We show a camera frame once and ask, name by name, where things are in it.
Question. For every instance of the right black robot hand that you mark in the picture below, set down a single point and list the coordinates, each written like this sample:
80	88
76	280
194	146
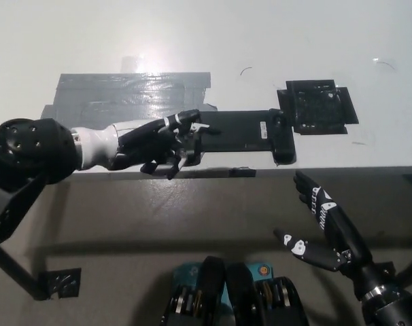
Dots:
342	237

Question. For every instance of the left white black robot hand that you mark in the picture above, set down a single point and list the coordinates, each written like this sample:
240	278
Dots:
138	142

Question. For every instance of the black game controller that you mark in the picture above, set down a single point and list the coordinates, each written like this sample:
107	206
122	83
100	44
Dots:
236	132

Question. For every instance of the small black tape strip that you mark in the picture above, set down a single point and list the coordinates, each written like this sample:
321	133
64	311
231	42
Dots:
242	172

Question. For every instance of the black square tape patch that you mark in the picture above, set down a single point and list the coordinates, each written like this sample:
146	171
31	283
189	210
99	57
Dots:
314	107

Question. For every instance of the black floor tape patch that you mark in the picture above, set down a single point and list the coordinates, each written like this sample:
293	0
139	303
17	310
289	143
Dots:
61	283

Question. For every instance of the black table leg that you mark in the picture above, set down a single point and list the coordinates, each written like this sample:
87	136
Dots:
12	271

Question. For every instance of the grey duct tape patch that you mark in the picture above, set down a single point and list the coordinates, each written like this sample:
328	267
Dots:
124	88

